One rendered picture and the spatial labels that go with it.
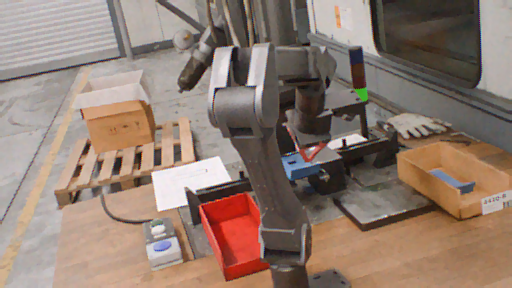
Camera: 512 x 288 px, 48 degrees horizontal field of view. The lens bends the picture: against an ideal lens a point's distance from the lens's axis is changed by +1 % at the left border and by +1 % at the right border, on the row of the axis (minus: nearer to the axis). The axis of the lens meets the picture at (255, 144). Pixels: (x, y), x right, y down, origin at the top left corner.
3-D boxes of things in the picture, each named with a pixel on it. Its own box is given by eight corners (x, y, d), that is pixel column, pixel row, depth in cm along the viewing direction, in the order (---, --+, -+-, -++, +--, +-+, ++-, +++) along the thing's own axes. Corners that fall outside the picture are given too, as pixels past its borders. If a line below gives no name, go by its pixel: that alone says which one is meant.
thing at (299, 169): (292, 182, 127) (290, 170, 126) (272, 161, 141) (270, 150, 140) (321, 174, 129) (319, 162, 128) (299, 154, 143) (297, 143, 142)
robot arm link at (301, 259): (265, 217, 102) (251, 233, 97) (310, 219, 98) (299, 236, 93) (270, 247, 104) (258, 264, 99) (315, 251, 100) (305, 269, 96)
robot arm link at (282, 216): (279, 231, 104) (225, 79, 87) (314, 233, 101) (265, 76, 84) (268, 256, 100) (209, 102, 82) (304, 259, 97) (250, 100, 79)
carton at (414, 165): (459, 225, 116) (457, 190, 113) (398, 183, 139) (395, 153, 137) (514, 208, 118) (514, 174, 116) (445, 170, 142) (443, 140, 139)
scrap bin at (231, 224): (226, 282, 110) (220, 254, 108) (203, 228, 133) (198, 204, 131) (284, 264, 112) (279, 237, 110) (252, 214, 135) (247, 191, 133)
